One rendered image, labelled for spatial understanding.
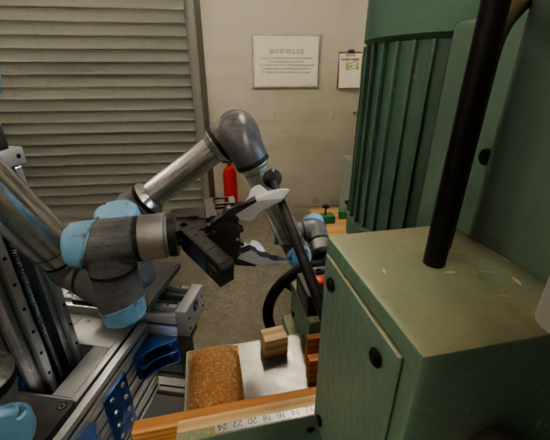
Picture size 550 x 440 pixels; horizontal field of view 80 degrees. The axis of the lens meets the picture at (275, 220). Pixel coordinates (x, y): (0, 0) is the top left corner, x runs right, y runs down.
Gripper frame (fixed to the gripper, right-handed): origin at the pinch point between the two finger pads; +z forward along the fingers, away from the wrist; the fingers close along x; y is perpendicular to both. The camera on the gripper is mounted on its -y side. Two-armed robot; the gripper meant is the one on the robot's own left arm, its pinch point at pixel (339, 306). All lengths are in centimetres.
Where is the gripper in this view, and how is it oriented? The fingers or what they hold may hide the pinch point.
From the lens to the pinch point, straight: 102.8
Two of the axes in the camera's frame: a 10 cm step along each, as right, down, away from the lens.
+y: -0.6, 6.0, 8.0
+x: -9.9, 0.9, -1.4
